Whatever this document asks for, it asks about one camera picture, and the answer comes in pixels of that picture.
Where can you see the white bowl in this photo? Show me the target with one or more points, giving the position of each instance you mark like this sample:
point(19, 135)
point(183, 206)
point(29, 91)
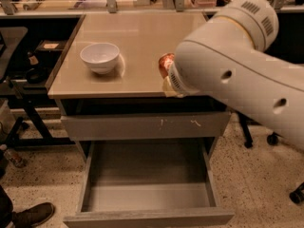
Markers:
point(101, 58)

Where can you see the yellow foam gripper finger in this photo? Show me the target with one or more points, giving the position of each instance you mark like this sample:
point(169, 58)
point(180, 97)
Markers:
point(168, 90)

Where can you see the closed grey top drawer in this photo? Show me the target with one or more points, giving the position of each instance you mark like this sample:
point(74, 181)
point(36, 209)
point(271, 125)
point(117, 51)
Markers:
point(145, 126)

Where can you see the plastic bottle on floor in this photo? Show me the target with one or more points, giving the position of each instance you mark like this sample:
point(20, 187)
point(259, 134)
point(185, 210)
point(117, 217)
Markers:
point(12, 156)

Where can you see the black desk frame left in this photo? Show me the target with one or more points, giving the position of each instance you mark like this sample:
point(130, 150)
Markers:
point(10, 39)

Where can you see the open grey middle drawer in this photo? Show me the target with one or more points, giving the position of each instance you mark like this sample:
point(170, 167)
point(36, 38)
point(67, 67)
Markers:
point(148, 184)

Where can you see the grey cabinet with counter top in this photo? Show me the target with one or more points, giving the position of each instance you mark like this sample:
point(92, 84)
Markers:
point(134, 86)

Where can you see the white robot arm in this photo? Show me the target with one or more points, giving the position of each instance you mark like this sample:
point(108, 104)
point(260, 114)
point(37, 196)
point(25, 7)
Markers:
point(225, 59)

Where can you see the brown shoe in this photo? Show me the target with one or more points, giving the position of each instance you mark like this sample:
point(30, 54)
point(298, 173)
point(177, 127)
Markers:
point(33, 216)

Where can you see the black office chair base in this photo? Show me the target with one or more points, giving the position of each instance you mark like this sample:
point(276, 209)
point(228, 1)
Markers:
point(296, 196)

